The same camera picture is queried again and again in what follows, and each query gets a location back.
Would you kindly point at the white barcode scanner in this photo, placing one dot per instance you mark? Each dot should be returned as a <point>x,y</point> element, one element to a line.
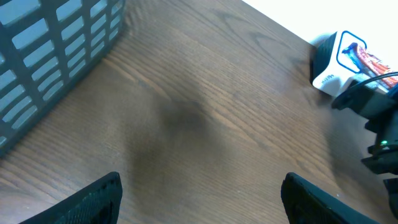
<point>335,64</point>

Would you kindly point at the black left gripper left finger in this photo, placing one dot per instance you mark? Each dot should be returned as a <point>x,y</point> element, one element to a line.
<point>97,203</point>

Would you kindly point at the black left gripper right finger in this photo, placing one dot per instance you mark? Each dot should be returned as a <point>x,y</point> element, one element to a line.
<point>306,203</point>

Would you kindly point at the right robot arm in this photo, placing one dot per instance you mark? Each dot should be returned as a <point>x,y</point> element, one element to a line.
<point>379,108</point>

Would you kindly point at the red chocolate bar wrapper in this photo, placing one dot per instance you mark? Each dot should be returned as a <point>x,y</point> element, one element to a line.
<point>376,67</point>

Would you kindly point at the grey plastic shopping basket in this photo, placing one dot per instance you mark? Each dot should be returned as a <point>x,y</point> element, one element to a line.
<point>47,46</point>

